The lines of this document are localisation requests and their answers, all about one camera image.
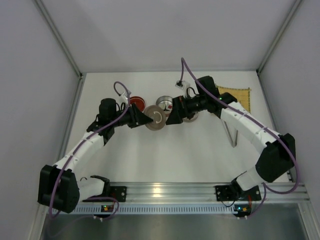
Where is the brown metal lunch tin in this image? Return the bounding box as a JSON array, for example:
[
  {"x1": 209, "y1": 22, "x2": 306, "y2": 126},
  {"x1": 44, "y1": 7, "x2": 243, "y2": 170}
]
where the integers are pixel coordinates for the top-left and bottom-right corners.
[{"x1": 183, "y1": 112, "x2": 199, "y2": 123}]

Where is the dark sushi roll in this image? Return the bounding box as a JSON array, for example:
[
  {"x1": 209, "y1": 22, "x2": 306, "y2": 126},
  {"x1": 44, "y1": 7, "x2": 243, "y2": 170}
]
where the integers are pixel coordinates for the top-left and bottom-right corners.
[{"x1": 161, "y1": 104, "x2": 167, "y2": 111}]

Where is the brown round lid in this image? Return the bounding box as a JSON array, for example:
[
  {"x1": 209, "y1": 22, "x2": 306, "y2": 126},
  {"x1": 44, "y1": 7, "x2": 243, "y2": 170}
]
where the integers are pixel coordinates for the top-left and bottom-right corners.
[{"x1": 143, "y1": 105, "x2": 167, "y2": 131}]

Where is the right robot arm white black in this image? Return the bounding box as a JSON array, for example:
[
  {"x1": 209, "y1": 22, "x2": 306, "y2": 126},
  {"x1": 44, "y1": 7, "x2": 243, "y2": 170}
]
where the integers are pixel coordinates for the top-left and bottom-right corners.
[{"x1": 166, "y1": 76, "x2": 296, "y2": 200}]

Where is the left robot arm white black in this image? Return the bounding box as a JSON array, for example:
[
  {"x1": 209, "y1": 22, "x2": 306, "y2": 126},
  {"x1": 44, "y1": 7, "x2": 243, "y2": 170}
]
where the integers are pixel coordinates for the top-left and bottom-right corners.
[{"x1": 37, "y1": 98, "x2": 153, "y2": 213}]

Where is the red metal lunch tin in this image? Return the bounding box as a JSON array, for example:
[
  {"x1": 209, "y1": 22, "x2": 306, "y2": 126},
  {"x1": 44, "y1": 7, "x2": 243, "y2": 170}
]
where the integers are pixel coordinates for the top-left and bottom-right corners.
[{"x1": 155, "y1": 95, "x2": 173, "y2": 117}]

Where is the red round lid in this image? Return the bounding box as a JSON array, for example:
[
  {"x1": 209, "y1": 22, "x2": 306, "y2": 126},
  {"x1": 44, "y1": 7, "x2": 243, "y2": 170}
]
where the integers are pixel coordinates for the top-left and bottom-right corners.
[{"x1": 130, "y1": 96, "x2": 146, "y2": 112}]

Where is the bamboo sushi mat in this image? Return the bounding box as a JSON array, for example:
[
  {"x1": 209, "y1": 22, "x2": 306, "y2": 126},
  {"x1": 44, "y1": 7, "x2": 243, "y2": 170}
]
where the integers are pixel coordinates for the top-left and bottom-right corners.
[{"x1": 217, "y1": 86, "x2": 251, "y2": 113}]

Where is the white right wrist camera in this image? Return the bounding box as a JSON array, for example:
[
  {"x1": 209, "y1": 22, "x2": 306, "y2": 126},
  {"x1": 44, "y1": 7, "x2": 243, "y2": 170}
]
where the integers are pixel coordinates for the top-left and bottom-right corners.
[{"x1": 175, "y1": 80, "x2": 191, "y2": 97}]

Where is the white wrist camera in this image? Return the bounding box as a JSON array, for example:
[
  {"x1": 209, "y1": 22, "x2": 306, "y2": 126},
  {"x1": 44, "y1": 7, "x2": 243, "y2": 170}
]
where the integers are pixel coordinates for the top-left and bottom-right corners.
[
  {"x1": 175, "y1": 80, "x2": 191, "y2": 97},
  {"x1": 120, "y1": 91, "x2": 132, "y2": 104}
]

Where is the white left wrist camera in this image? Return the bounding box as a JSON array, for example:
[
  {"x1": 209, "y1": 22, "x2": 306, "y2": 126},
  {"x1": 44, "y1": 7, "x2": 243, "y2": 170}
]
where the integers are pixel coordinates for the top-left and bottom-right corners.
[{"x1": 120, "y1": 91, "x2": 132, "y2": 104}]

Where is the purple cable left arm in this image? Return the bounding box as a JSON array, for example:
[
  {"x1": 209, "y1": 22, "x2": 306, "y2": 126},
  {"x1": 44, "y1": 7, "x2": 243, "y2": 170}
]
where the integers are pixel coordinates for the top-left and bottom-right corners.
[{"x1": 48, "y1": 81, "x2": 133, "y2": 223}]

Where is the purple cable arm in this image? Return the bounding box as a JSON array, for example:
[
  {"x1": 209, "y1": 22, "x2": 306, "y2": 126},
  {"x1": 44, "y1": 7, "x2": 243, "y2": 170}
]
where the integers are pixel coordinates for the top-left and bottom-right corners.
[
  {"x1": 48, "y1": 81, "x2": 133, "y2": 223},
  {"x1": 180, "y1": 57, "x2": 300, "y2": 221}
]

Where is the aluminium mounting rail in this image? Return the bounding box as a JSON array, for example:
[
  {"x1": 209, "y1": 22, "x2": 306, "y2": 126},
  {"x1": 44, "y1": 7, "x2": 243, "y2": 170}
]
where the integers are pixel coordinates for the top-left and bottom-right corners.
[{"x1": 37, "y1": 181, "x2": 311, "y2": 204}]

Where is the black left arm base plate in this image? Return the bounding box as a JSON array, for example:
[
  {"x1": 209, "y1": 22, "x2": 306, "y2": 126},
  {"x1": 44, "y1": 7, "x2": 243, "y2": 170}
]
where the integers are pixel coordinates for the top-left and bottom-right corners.
[{"x1": 84, "y1": 185, "x2": 128, "y2": 203}]

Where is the slotted cable duct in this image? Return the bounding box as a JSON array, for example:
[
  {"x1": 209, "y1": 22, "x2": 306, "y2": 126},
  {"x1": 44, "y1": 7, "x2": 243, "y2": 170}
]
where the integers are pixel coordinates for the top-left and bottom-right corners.
[{"x1": 71, "y1": 204, "x2": 249, "y2": 215}]

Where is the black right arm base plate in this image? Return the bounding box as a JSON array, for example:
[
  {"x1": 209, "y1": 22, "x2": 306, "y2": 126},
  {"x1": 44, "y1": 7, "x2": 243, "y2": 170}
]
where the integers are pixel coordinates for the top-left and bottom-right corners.
[{"x1": 214, "y1": 184, "x2": 262, "y2": 202}]

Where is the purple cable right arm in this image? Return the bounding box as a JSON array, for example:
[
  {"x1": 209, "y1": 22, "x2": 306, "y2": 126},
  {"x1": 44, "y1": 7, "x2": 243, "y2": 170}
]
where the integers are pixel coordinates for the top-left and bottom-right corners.
[{"x1": 180, "y1": 57, "x2": 300, "y2": 221}]

